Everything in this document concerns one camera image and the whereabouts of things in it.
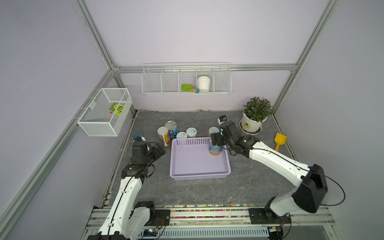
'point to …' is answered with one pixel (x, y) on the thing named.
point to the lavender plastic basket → (190, 159)
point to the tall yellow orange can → (163, 134)
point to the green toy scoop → (185, 87)
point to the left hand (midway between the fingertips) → (159, 149)
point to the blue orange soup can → (214, 150)
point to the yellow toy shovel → (280, 139)
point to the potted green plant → (256, 111)
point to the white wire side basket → (106, 113)
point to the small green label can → (191, 132)
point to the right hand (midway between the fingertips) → (219, 133)
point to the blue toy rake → (136, 140)
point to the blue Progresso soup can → (172, 126)
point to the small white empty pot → (203, 83)
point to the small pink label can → (181, 135)
